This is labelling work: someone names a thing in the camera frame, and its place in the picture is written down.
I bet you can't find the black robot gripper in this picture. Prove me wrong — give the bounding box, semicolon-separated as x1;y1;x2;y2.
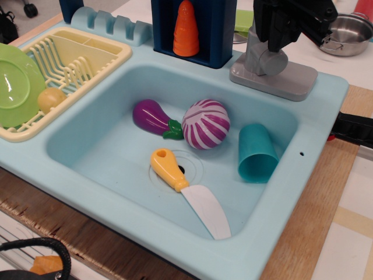
253;0;338;53

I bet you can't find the grey toy faucet with lever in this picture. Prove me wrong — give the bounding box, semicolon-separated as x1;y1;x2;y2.
230;23;318;102

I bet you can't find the dark blue utensil holder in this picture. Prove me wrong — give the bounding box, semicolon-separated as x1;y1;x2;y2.
151;0;237;69

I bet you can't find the stainless steel pot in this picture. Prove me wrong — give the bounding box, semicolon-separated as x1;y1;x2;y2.
319;13;372;57

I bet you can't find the red plastic object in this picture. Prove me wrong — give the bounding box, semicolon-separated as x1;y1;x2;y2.
354;0;373;21

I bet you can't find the orange toy carrot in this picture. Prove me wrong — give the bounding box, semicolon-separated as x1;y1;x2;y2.
173;1;199;57

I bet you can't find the purple striped toy onion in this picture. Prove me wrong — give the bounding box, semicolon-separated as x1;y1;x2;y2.
181;99;230;150

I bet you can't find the black clamp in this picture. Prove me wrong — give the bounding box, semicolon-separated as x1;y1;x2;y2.
328;112;373;149

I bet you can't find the teal plastic cup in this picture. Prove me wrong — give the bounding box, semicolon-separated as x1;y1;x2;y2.
238;124;279;183

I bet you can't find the purple toy eggplant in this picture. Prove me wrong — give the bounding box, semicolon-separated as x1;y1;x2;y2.
132;99;184;140

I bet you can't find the light blue toy sink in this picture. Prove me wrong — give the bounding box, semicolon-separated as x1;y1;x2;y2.
0;6;350;280

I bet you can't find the yellow dish drying rack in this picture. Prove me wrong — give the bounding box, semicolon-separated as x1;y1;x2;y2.
1;27;132;142

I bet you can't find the yellow toy potato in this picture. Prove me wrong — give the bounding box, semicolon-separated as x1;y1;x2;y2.
37;87;67;114

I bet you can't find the black chair caster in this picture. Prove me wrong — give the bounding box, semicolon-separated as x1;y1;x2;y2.
23;3;38;18

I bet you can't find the green plastic plate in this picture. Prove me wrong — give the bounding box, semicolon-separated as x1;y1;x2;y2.
1;44;45;127

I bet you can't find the wooden base board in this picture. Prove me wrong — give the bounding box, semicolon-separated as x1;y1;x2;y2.
0;13;373;280

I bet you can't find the orange object in bag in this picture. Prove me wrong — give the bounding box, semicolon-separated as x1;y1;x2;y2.
30;255;63;275

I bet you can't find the yellow handled toy knife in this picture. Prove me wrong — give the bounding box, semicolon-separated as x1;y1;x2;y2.
150;148;231;240

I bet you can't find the black bag strap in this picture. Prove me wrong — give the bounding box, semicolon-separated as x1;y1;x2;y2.
0;236;72;280

